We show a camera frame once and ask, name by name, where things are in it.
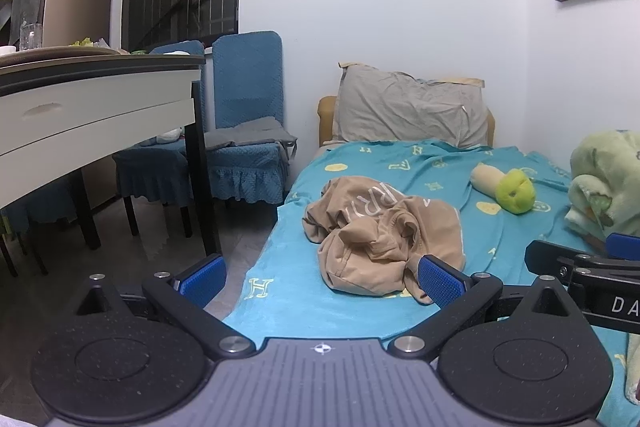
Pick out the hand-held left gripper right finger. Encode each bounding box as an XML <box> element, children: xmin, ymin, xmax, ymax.
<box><xmin>387</xmin><ymin>254</ymin><xmax>577</xmax><ymax>364</ymax></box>

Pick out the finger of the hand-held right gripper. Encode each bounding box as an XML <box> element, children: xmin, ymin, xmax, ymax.
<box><xmin>605</xmin><ymin>232</ymin><xmax>640</xmax><ymax>260</ymax></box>
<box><xmin>524</xmin><ymin>239</ymin><xmax>608</xmax><ymax>280</ymax></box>

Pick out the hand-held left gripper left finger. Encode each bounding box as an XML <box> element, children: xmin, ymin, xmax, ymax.
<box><xmin>72</xmin><ymin>253</ymin><xmax>257</xmax><ymax>361</ymax></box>

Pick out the tan shirt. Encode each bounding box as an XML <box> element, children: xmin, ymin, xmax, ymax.
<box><xmin>301</xmin><ymin>176</ymin><xmax>467</xmax><ymax>306</ymax></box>

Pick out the green fleece blanket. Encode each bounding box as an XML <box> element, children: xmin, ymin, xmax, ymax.
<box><xmin>565</xmin><ymin>129</ymin><xmax>640</xmax><ymax>242</ymax></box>

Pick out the green and beige plush toy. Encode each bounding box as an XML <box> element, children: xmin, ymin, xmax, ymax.
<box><xmin>469</xmin><ymin>163</ymin><xmax>537</xmax><ymax>215</ymax></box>

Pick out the teal printed bedsheet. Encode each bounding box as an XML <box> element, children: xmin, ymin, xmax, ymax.
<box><xmin>220</xmin><ymin>139</ymin><xmax>640</xmax><ymax>423</ymax></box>

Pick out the blue covered chair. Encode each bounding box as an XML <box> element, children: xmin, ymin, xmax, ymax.
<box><xmin>112</xmin><ymin>39</ymin><xmax>207</xmax><ymax>239</ymax></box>
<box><xmin>205</xmin><ymin>31</ymin><xmax>298</xmax><ymax>210</ymax></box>

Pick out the small white plush toy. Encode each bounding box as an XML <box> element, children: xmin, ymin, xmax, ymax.
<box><xmin>142</xmin><ymin>128</ymin><xmax>182</xmax><ymax>146</ymax></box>

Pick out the grey seat cushion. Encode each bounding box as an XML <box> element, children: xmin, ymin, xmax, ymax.
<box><xmin>205</xmin><ymin>117</ymin><xmax>298</xmax><ymax>152</ymax></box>

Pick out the grey pillow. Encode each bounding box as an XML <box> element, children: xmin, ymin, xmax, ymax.
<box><xmin>332</xmin><ymin>62</ymin><xmax>491</xmax><ymax>150</ymax></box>

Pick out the white table with dark legs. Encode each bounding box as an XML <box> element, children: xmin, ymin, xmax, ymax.
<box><xmin>0</xmin><ymin>47</ymin><xmax>223</xmax><ymax>258</ymax></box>

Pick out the clear drinking glass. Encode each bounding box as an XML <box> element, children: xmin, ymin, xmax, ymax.
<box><xmin>20</xmin><ymin>23</ymin><xmax>44</xmax><ymax>50</ymax></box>

